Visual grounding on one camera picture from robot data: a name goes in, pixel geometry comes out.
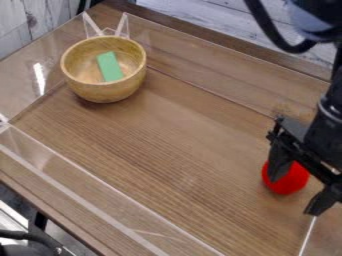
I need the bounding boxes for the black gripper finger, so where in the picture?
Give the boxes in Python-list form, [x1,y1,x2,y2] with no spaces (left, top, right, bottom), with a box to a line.
[267,140,293,182]
[305,184,341,216]

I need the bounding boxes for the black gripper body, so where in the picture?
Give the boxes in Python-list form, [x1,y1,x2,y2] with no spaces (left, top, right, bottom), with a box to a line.
[266,115,342,185]

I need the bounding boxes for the red plush fruit green leaves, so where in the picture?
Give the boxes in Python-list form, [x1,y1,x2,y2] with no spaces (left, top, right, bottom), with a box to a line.
[262,162,310,195]

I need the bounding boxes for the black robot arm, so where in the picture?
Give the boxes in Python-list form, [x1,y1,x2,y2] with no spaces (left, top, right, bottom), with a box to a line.
[266,0,342,216]

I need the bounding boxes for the green rectangular block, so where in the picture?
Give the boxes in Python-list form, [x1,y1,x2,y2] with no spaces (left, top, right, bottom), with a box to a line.
[96,51,124,82]

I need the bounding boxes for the wooden bowl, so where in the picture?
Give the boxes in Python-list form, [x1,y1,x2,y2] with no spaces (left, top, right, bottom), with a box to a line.
[60,36,147,103]

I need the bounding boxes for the black cable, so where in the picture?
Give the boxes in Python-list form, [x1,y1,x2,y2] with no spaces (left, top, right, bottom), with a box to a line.
[242,0,319,54]

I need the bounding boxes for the clear acrylic tray wall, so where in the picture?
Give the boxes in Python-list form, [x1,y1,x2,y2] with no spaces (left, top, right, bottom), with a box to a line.
[0,7,327,256]

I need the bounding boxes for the black table leg bracket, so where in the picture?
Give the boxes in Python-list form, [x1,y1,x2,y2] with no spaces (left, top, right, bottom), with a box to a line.
[27,211,86,256]

